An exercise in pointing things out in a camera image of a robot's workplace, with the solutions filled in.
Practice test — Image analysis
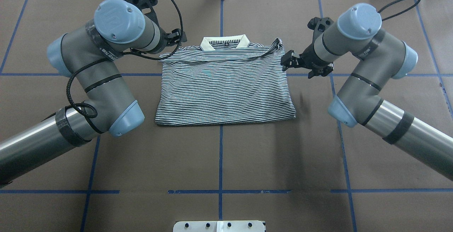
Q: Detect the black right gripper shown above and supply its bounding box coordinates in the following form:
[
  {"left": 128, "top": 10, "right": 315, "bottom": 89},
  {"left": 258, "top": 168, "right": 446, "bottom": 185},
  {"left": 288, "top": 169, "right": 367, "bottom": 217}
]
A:
[{"left": 280, "top": 46, "right": 334, "bottom": 79}]

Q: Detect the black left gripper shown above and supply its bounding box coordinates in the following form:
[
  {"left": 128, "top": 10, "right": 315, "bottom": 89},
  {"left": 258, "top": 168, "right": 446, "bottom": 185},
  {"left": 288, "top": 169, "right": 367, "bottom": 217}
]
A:
[{"left": 164, "top": 29, "right": 187, "bottom": 47}]

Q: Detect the navy white striped polo shirt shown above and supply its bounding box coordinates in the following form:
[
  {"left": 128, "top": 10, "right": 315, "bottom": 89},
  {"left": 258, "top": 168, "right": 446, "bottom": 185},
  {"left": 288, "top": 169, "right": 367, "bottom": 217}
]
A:
[{"left": 154, "top": 34, "right": 296, "bottom": 126}]

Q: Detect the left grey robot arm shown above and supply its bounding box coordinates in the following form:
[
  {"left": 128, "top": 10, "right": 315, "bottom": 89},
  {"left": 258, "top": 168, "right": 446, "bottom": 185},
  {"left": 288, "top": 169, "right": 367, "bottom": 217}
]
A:
[{"left": 0, "top": 0, "right": 187, "bottom": 187}]

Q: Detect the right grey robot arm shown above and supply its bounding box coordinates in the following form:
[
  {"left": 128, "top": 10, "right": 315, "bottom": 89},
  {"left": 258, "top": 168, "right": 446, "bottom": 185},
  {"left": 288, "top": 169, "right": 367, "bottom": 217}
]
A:
[{"left": 281, "top": 3, "right": 453, "bottom": 179}]

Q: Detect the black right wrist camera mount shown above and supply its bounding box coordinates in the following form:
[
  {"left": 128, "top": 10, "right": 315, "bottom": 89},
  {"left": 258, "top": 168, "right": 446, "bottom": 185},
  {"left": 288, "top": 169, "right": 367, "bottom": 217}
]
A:
[{"left": 307, "top": 17, "right": 335, "bottom": 42}]

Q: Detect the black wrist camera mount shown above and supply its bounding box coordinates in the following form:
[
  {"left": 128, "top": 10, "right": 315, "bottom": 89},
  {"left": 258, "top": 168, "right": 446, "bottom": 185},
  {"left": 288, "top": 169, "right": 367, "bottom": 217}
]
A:
[
  {"left": 124, "top": 0, "right": 159, "bottom": 25},
  {"left": 307, "top": 17, "right": 335, "bottom": 42}
]

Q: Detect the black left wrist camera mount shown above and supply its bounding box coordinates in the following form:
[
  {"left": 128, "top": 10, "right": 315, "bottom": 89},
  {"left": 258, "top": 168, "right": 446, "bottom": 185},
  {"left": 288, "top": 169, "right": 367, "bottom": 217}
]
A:
[{"left": 124, "top": 0, "right": 159, "bottom": 25}]

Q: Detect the black left braided cable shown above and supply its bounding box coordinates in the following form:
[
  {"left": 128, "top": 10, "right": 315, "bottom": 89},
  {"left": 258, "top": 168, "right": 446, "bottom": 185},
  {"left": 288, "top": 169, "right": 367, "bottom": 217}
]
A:
[{"left": 66, "top": 0, "right": 184, "bottom": 118}]

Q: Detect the black braided cable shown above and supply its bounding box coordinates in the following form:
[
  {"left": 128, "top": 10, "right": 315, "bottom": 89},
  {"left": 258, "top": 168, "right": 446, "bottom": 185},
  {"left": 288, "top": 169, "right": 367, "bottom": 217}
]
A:
[
  {"left": 66, "top": 0, "right": 184, "bottom": 118},
  {"left": 377, "top": 0, "right": 422, "bottom": 22}
]

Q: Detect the black right braided cable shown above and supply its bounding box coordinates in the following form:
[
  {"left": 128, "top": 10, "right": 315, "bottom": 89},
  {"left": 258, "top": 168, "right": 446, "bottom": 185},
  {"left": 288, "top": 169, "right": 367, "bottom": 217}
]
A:
[{"left": 377, "top": 0, "right": 422, "bottom": 22}]

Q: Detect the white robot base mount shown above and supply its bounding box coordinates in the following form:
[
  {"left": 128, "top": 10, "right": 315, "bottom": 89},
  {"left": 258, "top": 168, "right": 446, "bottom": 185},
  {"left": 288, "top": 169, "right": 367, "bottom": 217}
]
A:
[{"left": 173, "top": 220, "right": 267, "bottom": 232}]

